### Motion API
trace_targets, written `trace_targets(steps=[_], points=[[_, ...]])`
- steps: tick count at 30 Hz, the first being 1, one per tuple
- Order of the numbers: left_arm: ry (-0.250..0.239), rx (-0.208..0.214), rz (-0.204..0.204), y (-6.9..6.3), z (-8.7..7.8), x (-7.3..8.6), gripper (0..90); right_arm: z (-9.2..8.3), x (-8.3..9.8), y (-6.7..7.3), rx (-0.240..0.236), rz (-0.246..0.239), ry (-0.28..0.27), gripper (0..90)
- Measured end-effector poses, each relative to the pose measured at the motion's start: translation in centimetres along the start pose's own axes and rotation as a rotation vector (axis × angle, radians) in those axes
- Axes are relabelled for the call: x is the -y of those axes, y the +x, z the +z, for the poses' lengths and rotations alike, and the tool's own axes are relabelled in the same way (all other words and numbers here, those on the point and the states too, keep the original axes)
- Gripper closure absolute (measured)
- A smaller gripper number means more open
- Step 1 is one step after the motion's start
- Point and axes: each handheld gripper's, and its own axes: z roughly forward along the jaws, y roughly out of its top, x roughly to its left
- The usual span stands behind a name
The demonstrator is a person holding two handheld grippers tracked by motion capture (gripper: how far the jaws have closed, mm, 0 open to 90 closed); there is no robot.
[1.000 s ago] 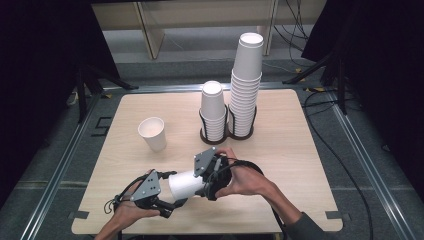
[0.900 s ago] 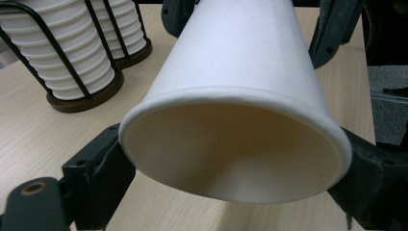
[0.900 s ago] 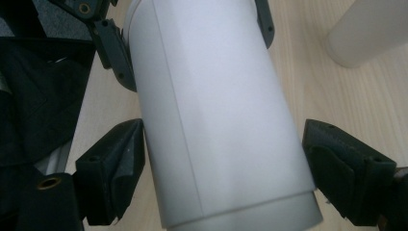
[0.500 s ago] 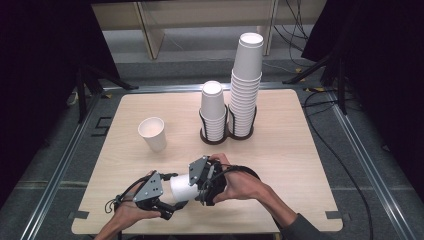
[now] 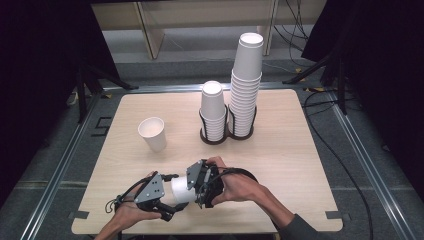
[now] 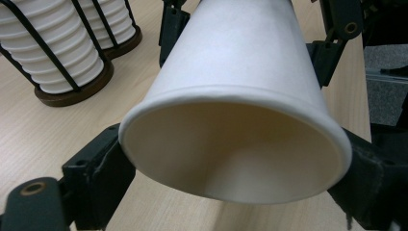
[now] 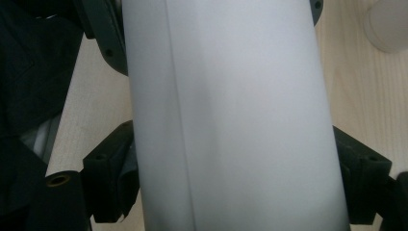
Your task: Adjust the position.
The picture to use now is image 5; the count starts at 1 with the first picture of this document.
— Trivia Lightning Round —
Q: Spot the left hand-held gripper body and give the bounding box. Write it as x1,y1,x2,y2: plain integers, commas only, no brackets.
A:
133,171,176,223

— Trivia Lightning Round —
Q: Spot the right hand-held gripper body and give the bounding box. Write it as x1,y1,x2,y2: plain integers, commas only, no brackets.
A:
185,159,225,209

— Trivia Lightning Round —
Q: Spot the white paper cup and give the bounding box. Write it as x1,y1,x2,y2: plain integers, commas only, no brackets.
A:
169,175,199,205
137,116,168,153

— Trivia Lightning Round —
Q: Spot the black wire cup holder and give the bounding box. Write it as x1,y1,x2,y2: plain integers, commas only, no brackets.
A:
198,104,258,146

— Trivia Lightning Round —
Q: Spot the short stack of white cups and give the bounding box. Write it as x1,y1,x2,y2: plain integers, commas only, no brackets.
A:
199,80,228,143

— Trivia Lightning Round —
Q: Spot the tall stack of white cups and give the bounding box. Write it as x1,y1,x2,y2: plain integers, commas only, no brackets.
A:
227,31,264,138

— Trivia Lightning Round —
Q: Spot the person's right hand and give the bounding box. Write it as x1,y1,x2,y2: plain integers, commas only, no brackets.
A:
204,155,269,206

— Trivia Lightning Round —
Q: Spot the person's left hand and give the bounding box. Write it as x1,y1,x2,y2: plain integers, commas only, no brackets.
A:
111,170,163,233

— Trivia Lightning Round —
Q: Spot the black metal stand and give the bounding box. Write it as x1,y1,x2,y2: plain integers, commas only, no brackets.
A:
282,49,349,116
74,64,139,124

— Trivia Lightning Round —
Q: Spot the dark tape patch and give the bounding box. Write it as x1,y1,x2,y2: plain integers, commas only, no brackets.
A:
324,210,351,222

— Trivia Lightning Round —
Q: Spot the light wooden cabinet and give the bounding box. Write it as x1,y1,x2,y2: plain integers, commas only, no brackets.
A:
91,0,328,61

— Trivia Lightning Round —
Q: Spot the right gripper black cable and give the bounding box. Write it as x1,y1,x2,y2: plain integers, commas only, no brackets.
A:
208,167,259,184

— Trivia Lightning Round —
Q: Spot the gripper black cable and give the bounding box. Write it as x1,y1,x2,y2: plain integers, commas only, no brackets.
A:
208,167,259,184
104,176,151,214

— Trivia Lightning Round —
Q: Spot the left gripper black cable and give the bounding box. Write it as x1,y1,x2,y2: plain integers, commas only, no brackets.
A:
104,176,151,214

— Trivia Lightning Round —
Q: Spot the metal floor rail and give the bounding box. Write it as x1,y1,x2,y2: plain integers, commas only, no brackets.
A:
99,81,321,95
324,89,418,240
19,96,101,240

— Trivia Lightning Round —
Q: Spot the long black floor cable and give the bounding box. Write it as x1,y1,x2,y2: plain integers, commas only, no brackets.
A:
301,88,374,240

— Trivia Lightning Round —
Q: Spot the bundle of black cables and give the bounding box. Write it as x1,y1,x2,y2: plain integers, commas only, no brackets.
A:
273,0,313,68

